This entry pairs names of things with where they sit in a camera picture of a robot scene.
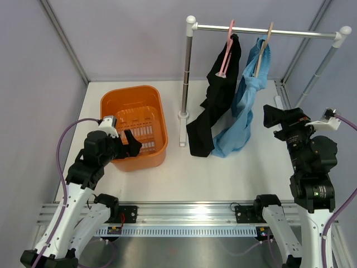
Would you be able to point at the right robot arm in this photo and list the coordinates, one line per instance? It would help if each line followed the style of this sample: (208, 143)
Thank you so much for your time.
(312, 158)

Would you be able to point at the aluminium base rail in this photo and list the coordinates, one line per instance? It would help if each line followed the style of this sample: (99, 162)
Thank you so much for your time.
(188, 214)

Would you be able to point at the aluminium frame post right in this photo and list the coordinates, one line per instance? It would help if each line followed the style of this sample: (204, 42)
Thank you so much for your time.
(325, 5)

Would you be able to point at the white slotted cable duct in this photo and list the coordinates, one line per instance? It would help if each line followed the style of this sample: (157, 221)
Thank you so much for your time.
(177, 231)

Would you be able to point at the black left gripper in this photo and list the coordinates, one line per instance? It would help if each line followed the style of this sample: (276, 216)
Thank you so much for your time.
(131, 149)

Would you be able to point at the black shorts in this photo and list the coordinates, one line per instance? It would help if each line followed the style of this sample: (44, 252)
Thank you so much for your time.
(219, 97)

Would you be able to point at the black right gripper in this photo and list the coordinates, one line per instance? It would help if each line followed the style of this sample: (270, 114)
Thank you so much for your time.
(294, 119)

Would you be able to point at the orange plastic laundry basket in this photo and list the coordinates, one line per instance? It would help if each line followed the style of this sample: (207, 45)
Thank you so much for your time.
(138, 109)

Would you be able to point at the metal clothes rack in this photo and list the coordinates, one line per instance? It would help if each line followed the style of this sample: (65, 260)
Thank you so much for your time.
(192, 25)

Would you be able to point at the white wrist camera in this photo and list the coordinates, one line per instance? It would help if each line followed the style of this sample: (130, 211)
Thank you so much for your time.
(328, 121)
(108, 125)

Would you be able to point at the aluminium frame post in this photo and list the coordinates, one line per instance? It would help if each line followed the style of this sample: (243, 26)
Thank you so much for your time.
(325, 5)
(49, 12)

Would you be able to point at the beige wooden hanger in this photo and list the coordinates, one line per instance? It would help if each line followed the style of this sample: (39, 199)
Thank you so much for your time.
(262, 49)

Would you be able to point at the pink plastic hanger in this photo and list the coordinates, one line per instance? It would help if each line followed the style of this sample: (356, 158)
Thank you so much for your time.
(227, 56)

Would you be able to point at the light blue shorts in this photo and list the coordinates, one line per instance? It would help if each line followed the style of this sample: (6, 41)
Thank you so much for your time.
(254, 78)

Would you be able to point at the aluminium frame post left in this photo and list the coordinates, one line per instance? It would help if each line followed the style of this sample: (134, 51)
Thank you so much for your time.
(49, 12)

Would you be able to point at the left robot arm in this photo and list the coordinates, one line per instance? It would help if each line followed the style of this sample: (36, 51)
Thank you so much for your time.
(68, 234)

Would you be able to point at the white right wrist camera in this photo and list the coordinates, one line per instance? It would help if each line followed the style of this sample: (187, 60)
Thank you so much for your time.
(328, 121)

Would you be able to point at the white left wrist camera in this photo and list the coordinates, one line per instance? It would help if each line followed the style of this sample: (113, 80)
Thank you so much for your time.
(108, 125)

